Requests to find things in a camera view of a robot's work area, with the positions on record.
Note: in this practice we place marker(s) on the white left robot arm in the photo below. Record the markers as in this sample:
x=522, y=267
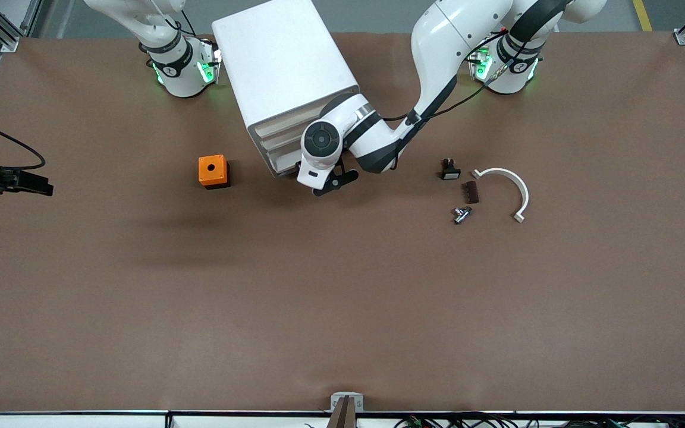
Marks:
x=437, y=35

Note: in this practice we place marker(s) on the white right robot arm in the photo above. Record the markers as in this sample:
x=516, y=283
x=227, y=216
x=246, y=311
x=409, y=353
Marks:
x=176, y=65

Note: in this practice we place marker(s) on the black white push button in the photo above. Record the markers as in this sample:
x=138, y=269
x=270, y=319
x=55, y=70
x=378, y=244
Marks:
x=451, y=172

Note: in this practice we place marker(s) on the orange box with hole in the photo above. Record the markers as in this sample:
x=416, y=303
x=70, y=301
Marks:
x=211, y=169

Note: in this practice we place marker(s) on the silver metal fitting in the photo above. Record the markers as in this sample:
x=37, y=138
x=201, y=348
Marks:
x=461, y=215

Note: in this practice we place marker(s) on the brown ridged block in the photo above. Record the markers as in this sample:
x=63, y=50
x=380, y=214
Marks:
x=472, y=192

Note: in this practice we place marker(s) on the grey metal bracket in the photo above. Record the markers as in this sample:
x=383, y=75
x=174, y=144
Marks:
x=335, y=404

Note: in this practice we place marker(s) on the brown narrow post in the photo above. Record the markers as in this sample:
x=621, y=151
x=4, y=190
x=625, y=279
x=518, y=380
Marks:
x=342, y=416

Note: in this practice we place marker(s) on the white black table rail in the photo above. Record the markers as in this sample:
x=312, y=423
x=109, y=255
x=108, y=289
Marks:
x=51, y=421

